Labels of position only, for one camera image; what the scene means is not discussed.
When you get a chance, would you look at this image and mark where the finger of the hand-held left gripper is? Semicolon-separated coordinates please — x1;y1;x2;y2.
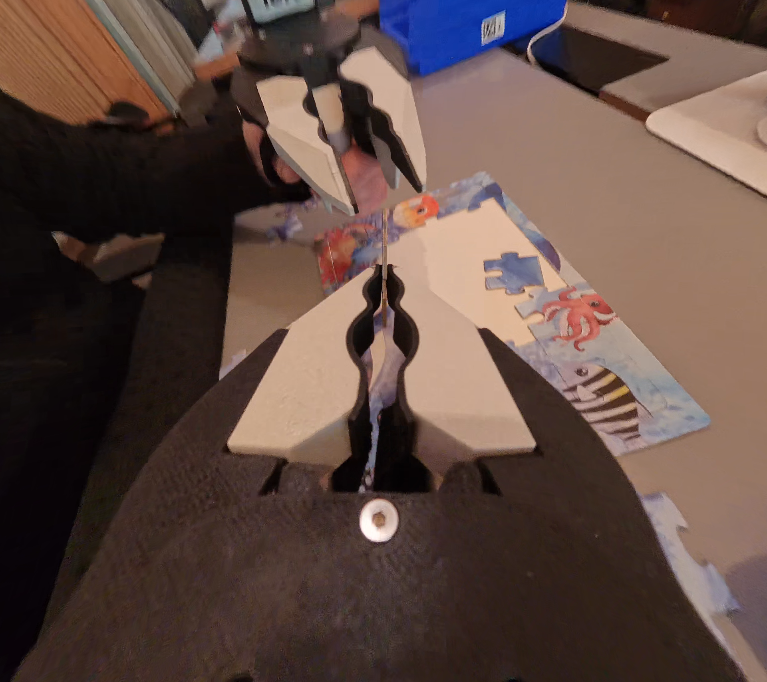
256;76;362;217
337;46;429;194

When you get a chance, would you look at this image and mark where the person's left forearm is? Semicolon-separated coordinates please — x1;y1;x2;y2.
0;89;312;252

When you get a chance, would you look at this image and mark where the white cable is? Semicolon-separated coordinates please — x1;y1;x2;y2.
525;1;570;69

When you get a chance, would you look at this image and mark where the purple coral puzzle piece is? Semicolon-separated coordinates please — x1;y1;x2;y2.
264;206;308;244

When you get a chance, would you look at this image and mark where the labelled blue plastic bin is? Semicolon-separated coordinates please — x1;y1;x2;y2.
378;0;586;78

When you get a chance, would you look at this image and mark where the sea animal jigsaw puzzle tray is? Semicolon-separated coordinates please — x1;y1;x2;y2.
314;172;712;456

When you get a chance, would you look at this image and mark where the cardboard puzzle piece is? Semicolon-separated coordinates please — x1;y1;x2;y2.
378;207;391;331

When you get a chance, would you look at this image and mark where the person's left hand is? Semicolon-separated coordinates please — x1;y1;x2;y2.
343;146;391;214

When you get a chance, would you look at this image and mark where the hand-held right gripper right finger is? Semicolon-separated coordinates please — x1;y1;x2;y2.
386;266;537;479

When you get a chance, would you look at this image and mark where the pale blue white puzzle piece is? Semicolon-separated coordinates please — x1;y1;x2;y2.
640;492;739;618

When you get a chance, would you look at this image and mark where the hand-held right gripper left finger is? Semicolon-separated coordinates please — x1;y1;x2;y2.
227;266;384;479

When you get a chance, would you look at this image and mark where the dark blue puzzle piece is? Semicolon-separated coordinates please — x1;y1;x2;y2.
483;252;546;296

